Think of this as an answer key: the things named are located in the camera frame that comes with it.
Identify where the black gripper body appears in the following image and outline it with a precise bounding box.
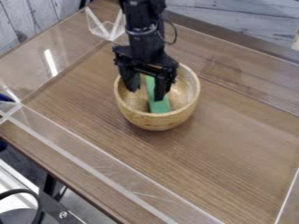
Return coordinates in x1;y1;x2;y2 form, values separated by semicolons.
111;25;180;88

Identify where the black cable loop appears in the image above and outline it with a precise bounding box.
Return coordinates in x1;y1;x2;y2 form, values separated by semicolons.
0;188;44;224

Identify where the clear acrylic tray wall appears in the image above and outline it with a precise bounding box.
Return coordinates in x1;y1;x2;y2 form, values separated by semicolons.
0;11;299;224

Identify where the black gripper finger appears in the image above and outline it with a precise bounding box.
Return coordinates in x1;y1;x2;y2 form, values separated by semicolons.
116;62;140;92
153;73;175;102

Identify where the green rectangular block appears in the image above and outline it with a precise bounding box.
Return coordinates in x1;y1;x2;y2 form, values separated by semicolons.
145;76;171;114

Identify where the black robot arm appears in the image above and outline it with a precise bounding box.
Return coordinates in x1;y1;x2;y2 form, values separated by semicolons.
112;0;179;101

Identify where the brown wooden bowl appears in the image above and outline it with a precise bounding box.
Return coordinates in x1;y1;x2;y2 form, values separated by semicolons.
113;64;201;131

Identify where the black metal table leg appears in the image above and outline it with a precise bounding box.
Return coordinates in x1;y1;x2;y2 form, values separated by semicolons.
42;174;57;196

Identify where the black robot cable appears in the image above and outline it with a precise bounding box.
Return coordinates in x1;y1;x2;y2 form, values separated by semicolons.
156;18;177;46

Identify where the clear acrylic corner bracket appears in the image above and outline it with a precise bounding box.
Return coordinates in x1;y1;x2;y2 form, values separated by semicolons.
85;7;127;42

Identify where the blue object at edge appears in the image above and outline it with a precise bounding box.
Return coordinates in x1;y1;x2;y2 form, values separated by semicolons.
0;93;14;102

